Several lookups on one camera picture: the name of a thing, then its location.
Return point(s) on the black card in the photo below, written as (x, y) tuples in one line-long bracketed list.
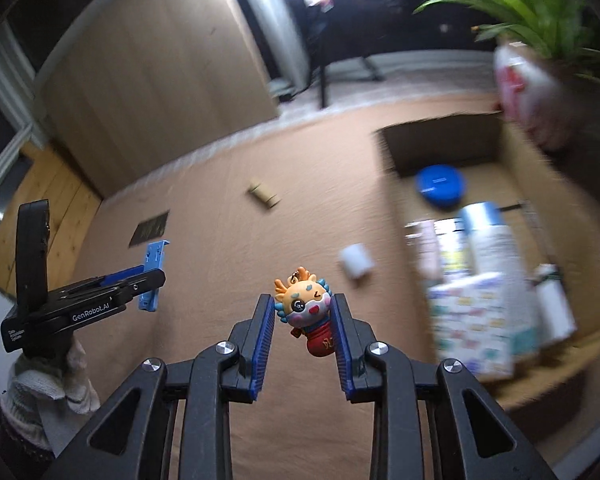
[(149, 229)]

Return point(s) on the wooden clothespin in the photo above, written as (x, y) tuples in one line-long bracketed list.
[(264, 195)]

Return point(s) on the green potted plant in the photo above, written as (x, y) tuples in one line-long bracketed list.
[(565, 33)]

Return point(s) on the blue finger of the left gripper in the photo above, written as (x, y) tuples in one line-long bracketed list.
[(121, 275)]

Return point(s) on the pine wood board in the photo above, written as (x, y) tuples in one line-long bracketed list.
[(73, 205)]

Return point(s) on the left white gloved hand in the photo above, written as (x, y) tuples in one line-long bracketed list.
[(46, 404)]

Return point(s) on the white red plant pot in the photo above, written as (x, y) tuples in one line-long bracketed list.
[(537, 95)]

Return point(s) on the patterned tissue pack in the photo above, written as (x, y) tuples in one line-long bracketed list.
[(469, 323)]

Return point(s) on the black tripod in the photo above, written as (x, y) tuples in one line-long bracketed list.
[(320, 34)]

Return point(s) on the cardboard box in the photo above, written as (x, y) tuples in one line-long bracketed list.
[(550, 225)]

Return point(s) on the blue plastic card holder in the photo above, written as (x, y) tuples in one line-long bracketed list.
[(154, 275)]

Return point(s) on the cartoon dragon keychain toy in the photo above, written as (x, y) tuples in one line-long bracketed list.
[(304, 302)]

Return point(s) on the pink lip balm tube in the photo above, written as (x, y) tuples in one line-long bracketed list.
[(422, 240)]

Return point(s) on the wooden headboard panel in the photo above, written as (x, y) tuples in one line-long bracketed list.
[(134, 84)]

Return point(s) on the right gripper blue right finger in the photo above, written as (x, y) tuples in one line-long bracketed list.
[(359, 381)]

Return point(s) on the white bottle blue cap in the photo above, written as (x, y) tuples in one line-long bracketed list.
[(493, 248)]

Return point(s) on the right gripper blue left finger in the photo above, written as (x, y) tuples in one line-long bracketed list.
[(253, 339)]

